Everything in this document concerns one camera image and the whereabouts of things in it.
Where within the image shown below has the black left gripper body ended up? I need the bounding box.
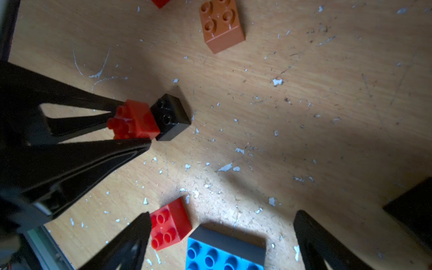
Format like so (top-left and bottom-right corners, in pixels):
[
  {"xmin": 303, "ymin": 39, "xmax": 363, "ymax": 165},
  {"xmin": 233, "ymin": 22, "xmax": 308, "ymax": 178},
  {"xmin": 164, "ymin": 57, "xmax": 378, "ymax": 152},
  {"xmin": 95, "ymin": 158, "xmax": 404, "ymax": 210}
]
[{"xmin": 1, "ymin": 135, "xmax": 54, "ymax": 236}]

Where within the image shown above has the red 2x4 lego brick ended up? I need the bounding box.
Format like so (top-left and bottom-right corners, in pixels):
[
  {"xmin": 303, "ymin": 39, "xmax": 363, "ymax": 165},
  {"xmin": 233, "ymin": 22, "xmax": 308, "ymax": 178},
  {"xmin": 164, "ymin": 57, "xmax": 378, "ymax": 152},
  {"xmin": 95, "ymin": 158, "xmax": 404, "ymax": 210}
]
[{"xmin": 151, "ymin": 0, "xmax": 170, "ymax": 9}]

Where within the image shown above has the aluminium corner post left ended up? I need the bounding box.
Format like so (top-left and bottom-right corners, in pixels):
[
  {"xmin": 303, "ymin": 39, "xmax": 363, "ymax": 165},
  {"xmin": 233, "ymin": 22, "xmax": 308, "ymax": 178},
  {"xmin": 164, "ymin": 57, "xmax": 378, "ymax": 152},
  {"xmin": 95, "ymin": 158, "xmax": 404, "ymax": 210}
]
[{"xmin": 24, "ymin": 226, "xmax": 74, "ymax": 270}]

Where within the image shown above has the small red 2x2 lego brick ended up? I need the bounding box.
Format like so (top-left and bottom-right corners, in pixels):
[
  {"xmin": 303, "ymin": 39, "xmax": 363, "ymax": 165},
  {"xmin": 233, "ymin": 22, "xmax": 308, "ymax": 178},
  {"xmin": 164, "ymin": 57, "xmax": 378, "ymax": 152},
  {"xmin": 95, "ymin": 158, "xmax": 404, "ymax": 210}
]
[{"xmin": 150, "ymin": 198, "xmax": 192, "ymax": 251}]

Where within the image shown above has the dark blue lego brick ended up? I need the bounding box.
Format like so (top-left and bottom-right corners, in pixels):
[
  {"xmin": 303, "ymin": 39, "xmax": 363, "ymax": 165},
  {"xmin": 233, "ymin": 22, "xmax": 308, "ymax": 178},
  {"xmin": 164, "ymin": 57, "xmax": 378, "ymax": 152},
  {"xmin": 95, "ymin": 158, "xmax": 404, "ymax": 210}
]
[{"xmin": 383, "ymin": 177, "xmax": 432, "ymax": 252}]

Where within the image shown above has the brown 2x2 lego brick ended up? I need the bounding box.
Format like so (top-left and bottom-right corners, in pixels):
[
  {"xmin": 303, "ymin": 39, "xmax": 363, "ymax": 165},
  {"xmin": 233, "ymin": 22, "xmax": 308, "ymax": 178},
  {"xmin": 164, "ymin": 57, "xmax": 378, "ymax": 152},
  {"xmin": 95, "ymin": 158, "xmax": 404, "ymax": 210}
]
[{"xmin": 199, "ymin": 0, "xmax": 245, "ymax": 54}]

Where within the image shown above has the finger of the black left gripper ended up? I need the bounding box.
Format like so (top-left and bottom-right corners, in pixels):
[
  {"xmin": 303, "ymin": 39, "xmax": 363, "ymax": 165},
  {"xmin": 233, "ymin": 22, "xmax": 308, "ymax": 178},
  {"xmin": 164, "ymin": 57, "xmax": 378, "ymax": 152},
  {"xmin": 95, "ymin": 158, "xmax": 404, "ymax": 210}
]
[
  {"xmin": 1, "ymin": 62, "xmax": 122, "ymax": 145},
  {"xmin": 20, "ymin": 138, "xmax": 151, "ymax": 219}
]

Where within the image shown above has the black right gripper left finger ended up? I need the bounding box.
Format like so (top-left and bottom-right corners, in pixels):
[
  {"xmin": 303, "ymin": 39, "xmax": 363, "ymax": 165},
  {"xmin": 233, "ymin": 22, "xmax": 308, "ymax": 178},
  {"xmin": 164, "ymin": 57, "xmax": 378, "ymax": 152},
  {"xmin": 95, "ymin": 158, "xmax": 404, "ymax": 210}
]
[{"xmin": 81, "ymin": 212, "xmax": 152, "ymax": 270}]

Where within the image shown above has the light blue lego plate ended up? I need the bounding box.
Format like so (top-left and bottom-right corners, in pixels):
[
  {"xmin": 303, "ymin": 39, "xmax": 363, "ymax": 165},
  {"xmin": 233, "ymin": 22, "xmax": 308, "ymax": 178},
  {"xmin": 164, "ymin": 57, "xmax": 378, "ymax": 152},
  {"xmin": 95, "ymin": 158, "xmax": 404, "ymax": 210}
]
[{"xmin": 185, "ymin": 226, "xmax": 266, "ymax": 270}]

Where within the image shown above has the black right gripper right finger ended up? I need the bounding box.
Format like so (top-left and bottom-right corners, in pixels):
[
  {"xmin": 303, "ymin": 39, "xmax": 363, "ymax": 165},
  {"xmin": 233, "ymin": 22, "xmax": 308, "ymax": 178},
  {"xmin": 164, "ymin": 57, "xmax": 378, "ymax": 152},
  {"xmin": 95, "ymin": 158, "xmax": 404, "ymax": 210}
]
[{"xmin": 294, "ymin": 210, "xmax": 371, "ymax": 270}]

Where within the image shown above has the black 2x2 lego brick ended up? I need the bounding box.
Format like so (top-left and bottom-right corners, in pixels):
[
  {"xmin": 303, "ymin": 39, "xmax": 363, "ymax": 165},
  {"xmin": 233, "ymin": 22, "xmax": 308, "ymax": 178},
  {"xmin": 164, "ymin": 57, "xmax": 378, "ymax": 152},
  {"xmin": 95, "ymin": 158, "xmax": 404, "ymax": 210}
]
[{"xmin": 151, "ymin": 94, "xmax": 191, "ymax": 141}]

